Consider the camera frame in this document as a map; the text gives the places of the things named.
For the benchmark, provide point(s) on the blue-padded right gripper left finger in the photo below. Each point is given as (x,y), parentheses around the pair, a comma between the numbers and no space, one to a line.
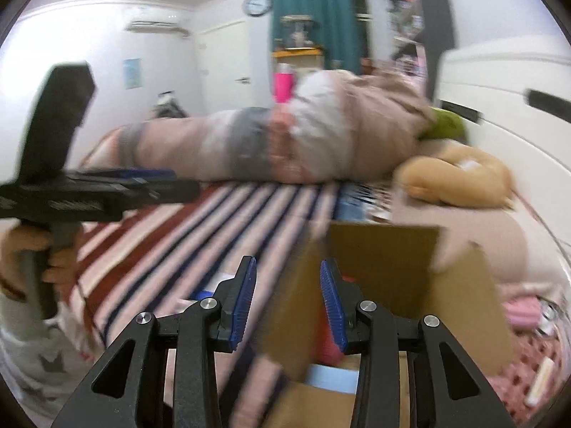
(160,372)

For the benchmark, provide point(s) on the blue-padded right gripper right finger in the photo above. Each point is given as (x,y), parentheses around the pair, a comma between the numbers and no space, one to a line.
(446,387)

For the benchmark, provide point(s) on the person's left hand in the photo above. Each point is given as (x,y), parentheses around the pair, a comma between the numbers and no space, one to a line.
(58,264)

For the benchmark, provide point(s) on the pink plastic object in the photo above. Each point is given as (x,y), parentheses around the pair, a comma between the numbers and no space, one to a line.
(326,350)

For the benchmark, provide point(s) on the light blue box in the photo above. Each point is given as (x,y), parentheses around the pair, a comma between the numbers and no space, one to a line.
(332,378)

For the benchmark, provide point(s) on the brown cardboard box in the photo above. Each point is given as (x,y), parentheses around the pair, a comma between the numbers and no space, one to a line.
(392,267)

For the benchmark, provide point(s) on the striped fleece blanket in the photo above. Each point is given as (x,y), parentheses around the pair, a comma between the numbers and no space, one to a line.
(162,258)

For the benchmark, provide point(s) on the white star-print sleeve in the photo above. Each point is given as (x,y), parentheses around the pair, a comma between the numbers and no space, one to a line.
(42,362)

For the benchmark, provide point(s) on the pink perforated basket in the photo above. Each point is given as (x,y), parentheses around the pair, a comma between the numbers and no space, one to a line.
(541,331)

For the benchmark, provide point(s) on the orange plush toy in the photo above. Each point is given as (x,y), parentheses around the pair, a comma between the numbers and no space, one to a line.
(459,176)

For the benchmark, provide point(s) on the rolled pink grey quilt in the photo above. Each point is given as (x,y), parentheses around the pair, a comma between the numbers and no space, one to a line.
(336,126)

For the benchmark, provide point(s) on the white air conditioner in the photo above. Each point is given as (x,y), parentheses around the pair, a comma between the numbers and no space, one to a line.
(157,26)

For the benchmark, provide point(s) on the white door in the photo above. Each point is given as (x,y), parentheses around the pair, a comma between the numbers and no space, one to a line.
(223,56)

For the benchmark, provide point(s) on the magenta bag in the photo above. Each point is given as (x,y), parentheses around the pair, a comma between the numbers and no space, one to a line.
(284,83)

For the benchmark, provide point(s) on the white bed headboard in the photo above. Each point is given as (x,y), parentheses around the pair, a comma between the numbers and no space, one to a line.
(520,90)

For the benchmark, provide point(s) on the teal curtain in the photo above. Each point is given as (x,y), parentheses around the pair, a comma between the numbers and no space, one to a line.
(335,29)

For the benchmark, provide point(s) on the blue wall poster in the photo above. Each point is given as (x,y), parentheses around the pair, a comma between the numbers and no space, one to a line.
(132,73)

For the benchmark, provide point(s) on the round wall clock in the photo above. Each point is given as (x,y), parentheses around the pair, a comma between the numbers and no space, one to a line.
(257,8)

